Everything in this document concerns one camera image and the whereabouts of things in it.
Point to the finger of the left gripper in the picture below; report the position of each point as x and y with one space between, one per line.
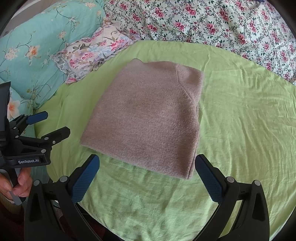
52 138
19 124

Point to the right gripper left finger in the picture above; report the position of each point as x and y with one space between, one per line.
52 212

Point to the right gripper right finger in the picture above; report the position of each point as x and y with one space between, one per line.
252 220

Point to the beige knit sweater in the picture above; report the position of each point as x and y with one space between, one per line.
148 117

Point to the person's left hand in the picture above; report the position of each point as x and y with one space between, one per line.
22 189

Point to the teal floral duvet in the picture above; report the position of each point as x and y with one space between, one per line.
27 52

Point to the green bed sheet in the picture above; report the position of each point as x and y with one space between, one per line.
247 120

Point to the pastel floral pillow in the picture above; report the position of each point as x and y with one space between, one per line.
83 56

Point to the white floral quilt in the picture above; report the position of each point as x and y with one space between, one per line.
254 30

